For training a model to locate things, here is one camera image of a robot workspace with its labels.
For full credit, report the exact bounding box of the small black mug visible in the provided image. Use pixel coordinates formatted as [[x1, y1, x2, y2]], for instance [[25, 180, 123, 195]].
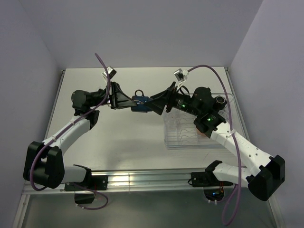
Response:
[[131, 89, 152, 113]]

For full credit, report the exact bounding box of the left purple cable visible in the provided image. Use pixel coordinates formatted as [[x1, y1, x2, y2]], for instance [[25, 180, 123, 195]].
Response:
[[29, 53, 114, 211]]

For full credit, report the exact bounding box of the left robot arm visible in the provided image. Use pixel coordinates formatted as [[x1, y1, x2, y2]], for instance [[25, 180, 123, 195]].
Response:
[[23, 82, 143, 191]]

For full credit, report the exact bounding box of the clear plastic drip tray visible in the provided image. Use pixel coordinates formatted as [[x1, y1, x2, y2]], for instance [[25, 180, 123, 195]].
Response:
[[163, 93, 236, 151]]

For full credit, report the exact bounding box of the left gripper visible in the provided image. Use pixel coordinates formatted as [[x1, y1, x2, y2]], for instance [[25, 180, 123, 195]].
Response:
[[90, 82, 137, 110]]

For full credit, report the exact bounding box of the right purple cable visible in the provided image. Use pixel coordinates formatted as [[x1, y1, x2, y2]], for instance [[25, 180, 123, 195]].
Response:
[[189, 64, 243, 226]]

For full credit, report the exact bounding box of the orange plastic cup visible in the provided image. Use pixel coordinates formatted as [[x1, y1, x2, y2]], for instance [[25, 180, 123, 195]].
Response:
[[196, 129, 207, 137]]

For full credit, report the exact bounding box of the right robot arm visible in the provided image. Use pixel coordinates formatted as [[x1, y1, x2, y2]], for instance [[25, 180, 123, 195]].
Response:
[[145, 84, 285, 201]]

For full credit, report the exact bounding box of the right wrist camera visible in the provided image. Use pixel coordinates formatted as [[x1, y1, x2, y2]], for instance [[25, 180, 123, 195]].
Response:
[[173, 68, 189, 90]]

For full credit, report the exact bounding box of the black ceramic mug cream inside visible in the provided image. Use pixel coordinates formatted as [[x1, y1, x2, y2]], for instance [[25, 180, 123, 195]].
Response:
[[213, 95, 227, 111]]

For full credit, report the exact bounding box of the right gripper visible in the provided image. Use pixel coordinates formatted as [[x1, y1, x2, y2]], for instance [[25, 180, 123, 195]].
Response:
[[143, 82, 201, 117]]

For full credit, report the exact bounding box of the aluminium extrusion rail frame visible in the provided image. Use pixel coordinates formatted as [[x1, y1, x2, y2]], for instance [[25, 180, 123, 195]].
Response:
[[22, 163, 238, 195]]

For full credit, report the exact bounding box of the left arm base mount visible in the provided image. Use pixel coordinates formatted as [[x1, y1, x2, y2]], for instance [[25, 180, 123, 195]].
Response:
[[64, 175, 108, 208]]

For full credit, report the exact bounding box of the white wire dish rack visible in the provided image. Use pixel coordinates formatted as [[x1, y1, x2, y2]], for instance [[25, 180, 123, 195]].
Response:
[[163, 94, 235, 146]]

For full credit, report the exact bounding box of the purple cable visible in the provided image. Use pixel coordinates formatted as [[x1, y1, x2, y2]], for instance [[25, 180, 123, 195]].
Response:
[[29, 53, 114, 211], [189, 64, 243, 226]]

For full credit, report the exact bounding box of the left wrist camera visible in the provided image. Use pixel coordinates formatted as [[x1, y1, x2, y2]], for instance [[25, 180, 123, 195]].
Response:
[[102, 66, 117, 80]]

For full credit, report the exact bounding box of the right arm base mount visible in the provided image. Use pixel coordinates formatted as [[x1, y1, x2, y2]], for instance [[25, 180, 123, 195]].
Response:
[[187, 171, 224, 201]]

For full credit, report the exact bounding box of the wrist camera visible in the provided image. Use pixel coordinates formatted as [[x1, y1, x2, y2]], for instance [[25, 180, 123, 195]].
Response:
[[102, 66, 117, 80], [173, 68, 189, 90]]

